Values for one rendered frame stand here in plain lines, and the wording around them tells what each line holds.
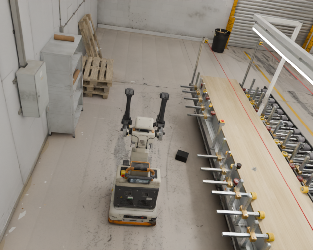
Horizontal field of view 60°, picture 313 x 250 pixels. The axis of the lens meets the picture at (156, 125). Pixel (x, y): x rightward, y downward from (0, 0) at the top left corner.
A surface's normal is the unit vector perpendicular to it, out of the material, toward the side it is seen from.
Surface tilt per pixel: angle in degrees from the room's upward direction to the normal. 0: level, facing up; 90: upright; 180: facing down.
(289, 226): 0
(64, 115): 90
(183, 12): 90
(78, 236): 0
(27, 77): 90
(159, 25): 90
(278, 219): 0
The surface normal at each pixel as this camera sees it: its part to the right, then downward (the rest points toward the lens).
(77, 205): 0.15, -0.80
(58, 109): 0.04, 0.59
